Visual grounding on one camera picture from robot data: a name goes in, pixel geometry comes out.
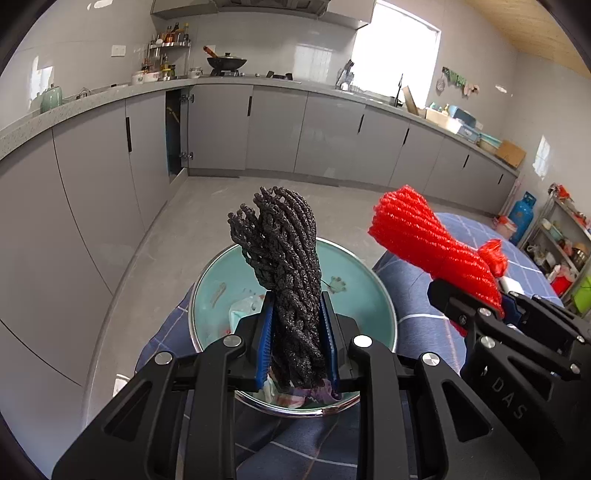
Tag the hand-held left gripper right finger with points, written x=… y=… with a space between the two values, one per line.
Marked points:
x=328 y=341

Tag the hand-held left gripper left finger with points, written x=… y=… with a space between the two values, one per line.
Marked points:
x=265 y=341

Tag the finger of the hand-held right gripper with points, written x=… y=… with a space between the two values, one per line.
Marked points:
x=461 y=307
x=512 y=309

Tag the teal enamel basin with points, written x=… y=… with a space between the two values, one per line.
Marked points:
x=355 y=300

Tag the black foam net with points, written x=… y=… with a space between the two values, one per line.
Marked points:
x=286 y=258

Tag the red foam net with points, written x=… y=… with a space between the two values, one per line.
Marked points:
x=415 y=226

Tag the white paper wrapper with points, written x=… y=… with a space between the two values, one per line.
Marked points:
x=511 y=285

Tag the white teal wrapper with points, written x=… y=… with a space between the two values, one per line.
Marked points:
x=244 y=311

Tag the blue checked tablecloth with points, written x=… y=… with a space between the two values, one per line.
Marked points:
x=415 y=295

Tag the red plastic bucket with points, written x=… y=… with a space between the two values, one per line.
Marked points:
x=561 y=284

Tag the green plastic bucket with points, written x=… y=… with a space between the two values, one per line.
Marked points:
x=584 y=295

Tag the bin with red bag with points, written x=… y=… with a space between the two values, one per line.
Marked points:
x=504 y=226

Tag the metal shelf rack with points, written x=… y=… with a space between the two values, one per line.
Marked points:
x=561 y=240

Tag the blue gas cylinder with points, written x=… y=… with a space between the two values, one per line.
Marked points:
x=524 y=217

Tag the cardboard box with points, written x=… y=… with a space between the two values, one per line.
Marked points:
x=510 y=154

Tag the teal plastic trays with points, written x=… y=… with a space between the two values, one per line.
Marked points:
x=489 y=142

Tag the blue plastic box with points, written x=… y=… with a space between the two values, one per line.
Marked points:
x=466 y=119

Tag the white plastic crate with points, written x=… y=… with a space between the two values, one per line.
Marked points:
x=441 y=120

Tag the grey kitchen base cabinets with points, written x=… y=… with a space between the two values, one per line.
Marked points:
x=277 y=129

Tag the wooden board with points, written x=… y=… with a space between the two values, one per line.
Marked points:
x=409 y=99

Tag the black faucet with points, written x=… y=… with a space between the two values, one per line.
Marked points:
x=398 y=90

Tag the dish rack with utensils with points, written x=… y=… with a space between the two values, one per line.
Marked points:
x=345 y=78

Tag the bright window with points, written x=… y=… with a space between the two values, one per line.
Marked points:
x=397 y=50

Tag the gas stove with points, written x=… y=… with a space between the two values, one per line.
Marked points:
x=258 y=74

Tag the black wok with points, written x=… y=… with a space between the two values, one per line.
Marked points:
x=226 y=62

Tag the spice rack with bottles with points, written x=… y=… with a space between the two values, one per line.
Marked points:
x=168 y=44

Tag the teal kettle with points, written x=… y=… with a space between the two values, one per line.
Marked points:
x=50 y=99

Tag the grey range hood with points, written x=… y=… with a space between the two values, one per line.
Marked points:
x=277 y=4

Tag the wall hooks with cloths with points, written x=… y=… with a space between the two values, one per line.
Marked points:
x=459 y=81

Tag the grey wall cabinets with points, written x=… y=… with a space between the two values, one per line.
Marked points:
x=355 y=14

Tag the white wall socket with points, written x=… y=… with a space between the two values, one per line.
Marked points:
x=119 y=50

